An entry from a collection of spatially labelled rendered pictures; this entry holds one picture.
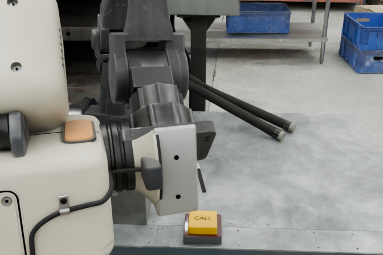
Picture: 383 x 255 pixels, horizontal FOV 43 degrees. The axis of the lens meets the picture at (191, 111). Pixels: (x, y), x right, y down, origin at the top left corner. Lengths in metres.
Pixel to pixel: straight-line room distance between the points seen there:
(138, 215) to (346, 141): 0.71
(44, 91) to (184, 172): 0.19
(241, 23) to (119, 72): 4.12
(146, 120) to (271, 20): 4.20
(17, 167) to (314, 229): 0.77
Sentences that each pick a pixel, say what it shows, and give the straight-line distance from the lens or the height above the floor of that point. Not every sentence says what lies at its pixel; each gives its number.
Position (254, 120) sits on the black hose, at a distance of 1.49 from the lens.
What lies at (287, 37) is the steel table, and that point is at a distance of 4.71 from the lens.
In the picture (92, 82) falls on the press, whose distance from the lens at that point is 1.98.
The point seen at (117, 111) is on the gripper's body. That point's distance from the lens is 0.99.
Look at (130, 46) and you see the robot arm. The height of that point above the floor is 1.20.
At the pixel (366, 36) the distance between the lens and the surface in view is 4.56.
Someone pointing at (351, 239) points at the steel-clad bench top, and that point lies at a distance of 1.12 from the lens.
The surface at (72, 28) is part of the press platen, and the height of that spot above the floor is 1.03.
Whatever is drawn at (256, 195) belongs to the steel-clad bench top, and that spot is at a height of 0.80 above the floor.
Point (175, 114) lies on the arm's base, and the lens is 0.59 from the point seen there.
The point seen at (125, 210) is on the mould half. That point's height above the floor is 0.84.
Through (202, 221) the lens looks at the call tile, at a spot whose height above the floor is 0.84.
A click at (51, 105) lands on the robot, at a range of 0.51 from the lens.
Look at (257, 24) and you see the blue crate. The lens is 4.76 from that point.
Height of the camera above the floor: 1.47
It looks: 24 degrees down
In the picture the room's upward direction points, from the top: straight up
